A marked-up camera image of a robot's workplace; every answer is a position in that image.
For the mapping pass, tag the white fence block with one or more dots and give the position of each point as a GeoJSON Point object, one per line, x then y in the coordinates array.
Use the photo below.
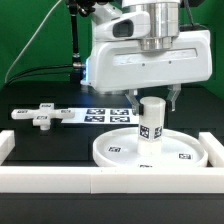
{"type": "Point", "coordinates": [214, 149]}
{"type": "Point", "coordinates": [7, 143]}

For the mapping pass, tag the white right fence block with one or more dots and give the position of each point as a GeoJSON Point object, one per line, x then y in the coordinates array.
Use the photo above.
{"type": "Point", "coordinates": [214, 149]}

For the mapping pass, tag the white front fence bar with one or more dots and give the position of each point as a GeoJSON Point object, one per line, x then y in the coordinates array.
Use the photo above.
{"type": "Point", "coordinates": [96, 180]}

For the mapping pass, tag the white cross-shaped table base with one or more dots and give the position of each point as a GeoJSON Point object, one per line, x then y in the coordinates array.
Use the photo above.
{"type": "Point", "coordinates": [43, 115]}

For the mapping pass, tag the white round table top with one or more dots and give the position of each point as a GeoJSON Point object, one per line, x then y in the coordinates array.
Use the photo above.
{"type": "Point", "coordinates": [124, 148]}

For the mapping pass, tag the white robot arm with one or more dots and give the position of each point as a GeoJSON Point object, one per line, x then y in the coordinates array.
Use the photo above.
{"type": "Point", "coordinates": [141, 45]}

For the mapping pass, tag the white sheet with markers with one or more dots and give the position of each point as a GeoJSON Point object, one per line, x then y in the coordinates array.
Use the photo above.
{"type": "Point", "coordinates": [102, 116]}

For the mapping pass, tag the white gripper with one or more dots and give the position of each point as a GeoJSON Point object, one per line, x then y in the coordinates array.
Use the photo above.
{"type": "Point", "coordinates": [117, 61]}

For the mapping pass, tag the white left fence block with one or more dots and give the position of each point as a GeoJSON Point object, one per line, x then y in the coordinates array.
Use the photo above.
{"type": "Point", "coordinates": [7, 143]}

